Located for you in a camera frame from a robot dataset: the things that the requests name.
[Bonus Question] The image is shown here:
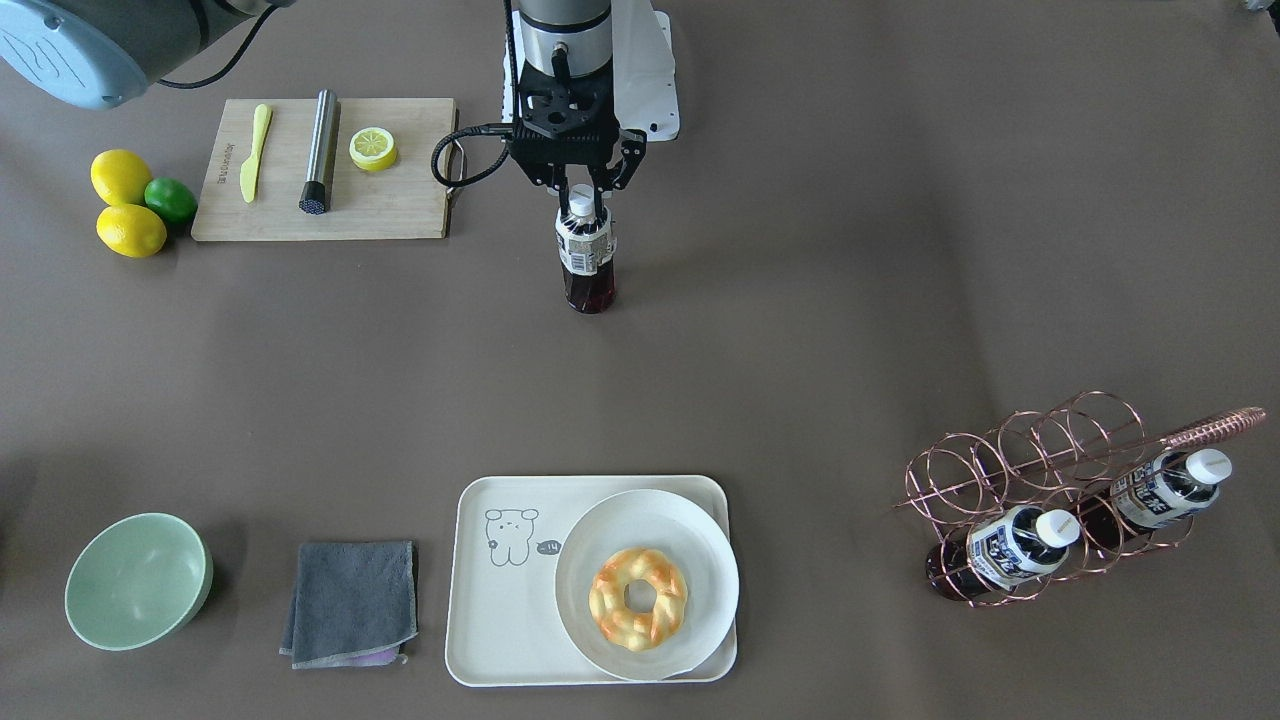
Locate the green bowl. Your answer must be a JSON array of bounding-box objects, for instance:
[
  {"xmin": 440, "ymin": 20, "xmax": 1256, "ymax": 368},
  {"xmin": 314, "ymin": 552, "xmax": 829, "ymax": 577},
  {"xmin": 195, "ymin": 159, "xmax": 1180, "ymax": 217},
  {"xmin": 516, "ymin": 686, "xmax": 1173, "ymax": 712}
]
[{"xmin": 64, "ymin": 512, "xmax": 214, "ymax": 652}]

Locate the green lime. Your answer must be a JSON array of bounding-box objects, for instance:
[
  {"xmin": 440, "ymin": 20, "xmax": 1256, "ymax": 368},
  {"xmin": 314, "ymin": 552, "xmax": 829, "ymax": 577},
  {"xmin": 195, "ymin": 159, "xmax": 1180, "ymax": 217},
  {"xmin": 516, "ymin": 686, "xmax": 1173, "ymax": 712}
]
[{"xmin": 143, "ymin": 177, "xmax": 198, "ymax": 225}]

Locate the glazed ring donut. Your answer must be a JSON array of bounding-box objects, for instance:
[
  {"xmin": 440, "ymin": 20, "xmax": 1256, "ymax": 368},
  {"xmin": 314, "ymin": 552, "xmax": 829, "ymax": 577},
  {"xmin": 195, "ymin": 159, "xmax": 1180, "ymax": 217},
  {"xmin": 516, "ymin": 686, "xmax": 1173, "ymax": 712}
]
[{"xmin": 588, "ymin": 547, "xmax": 689, "ymax": 653}]

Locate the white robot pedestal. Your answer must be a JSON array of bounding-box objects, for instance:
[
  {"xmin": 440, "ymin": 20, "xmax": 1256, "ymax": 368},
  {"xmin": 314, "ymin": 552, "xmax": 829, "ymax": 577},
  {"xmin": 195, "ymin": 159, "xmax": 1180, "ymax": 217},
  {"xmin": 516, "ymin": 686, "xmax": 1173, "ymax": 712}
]
[{"xmin": 502, "ymin": 1, "xmax": 680, "ymax": 142}]

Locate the bamboo cutting board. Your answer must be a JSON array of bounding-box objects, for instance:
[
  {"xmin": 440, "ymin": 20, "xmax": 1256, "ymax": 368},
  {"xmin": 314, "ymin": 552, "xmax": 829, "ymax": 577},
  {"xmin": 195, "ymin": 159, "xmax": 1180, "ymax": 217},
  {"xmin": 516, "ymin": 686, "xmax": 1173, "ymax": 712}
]
[{"xmin": 191, "ymin": 97, "xmax": 457, "ymax": 242}]

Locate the half lemon slice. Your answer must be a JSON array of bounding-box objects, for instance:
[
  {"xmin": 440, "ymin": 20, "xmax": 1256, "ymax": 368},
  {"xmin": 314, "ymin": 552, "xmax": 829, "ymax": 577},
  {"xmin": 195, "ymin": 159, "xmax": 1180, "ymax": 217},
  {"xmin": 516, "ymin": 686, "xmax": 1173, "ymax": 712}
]
[{"xmin": 348, "ymin": 126, "xmax": 398, "ymax": 172}]

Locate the yellow lemon near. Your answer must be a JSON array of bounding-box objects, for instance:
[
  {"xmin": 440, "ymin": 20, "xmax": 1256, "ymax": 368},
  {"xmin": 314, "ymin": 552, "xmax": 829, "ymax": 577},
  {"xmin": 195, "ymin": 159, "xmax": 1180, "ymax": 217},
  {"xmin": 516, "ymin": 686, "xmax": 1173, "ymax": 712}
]
[{"xmin": 96, "ymin": 204, "xmax": 168, "ymax": 258}]

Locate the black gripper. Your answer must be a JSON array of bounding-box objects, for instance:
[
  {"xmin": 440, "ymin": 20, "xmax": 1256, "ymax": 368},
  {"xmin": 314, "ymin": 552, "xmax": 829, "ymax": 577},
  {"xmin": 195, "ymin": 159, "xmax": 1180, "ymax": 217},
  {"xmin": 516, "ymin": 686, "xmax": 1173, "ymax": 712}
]
[{"xmin": 508, "ymin": 68, "xmax": 646, "ymax": 227}]

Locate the yellow plastic knife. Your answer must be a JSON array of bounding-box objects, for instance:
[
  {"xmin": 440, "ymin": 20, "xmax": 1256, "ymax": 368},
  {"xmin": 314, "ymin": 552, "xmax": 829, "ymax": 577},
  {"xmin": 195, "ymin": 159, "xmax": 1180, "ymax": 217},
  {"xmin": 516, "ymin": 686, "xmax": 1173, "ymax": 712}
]
[{"xmin": 239, "ymin": 102, "xmax": 274, "ymax": 204}]

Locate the tea bottle with white cap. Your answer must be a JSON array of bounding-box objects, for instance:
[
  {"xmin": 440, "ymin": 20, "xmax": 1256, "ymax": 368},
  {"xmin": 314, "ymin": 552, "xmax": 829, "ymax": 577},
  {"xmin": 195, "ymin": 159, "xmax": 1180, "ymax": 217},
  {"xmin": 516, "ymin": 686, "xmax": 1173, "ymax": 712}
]
[{"xmin": 556, "ymin": 184, "xmax": 616, "ymax": 314}]

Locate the grey folded cloth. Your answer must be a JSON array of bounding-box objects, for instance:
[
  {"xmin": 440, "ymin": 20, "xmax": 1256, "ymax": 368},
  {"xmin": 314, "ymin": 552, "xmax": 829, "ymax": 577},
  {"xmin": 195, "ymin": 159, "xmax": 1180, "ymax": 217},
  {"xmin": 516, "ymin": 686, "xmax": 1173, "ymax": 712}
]
[{"xmin": 279, "ymin": 539, "xmax": 419, "ymax": 670}]

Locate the yellow lemon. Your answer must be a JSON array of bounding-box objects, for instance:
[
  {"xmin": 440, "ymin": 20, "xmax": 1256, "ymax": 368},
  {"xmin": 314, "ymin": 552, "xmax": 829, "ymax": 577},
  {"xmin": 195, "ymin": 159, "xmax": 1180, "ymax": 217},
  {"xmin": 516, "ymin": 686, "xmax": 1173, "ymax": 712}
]
[
  {"xmin": 90, "ymin": 149, "xmax": 154, "ymax": 206},
  {"xmin": 96, "ymin": 204, "xmax": 168, "ymax": 258}
]

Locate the yellow lemon far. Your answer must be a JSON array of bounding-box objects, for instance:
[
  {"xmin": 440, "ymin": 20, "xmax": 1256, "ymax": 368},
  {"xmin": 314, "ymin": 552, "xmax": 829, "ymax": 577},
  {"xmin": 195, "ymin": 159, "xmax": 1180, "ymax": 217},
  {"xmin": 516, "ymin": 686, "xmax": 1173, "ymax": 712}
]
[{"xmin": 90, "ymin": 149, "xmax": 154, "ymax": 206}]

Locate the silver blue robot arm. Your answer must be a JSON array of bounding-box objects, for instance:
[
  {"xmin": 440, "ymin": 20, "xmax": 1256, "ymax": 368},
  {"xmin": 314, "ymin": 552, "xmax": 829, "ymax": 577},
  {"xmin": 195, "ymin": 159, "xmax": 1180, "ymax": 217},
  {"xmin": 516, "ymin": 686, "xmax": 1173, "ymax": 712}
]
[{"xmin": 3, "ymin": 1, "xmax": 678, "ymax": 211}]

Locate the copper wire bottle rack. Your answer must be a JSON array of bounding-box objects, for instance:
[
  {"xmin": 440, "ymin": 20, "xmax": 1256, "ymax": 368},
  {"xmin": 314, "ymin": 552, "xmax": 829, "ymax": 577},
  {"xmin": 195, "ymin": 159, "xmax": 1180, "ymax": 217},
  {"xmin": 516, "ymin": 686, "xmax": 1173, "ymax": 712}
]
[{"xmin": 904, "ymin": 391, "xmax": 1267, "ymax": 607}]

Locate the white round plate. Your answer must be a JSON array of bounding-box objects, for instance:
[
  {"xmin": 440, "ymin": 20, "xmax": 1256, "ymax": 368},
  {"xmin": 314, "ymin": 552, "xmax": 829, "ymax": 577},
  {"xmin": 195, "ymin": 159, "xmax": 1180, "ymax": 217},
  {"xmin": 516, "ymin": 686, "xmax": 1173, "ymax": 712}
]
[{"xmin": 554, "ymin": 489, "xmax": 740, "ymax": 682}]

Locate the cream serving tray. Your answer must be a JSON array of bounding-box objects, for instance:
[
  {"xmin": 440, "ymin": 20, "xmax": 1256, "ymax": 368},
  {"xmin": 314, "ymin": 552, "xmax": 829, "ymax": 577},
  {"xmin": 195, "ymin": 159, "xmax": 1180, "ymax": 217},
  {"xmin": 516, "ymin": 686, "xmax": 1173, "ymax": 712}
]
[{"xmin": 445, "ymin": 475, "xmax": 739, "ymax": 687}]

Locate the steel muddler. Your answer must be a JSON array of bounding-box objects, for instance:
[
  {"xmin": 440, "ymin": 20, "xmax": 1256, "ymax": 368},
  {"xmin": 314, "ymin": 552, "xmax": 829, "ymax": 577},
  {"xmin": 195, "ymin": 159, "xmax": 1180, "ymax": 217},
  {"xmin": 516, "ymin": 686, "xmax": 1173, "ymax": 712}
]
[{"xmin": 298, "ymin": 88, "xmax": 340, "ymax": 215}]

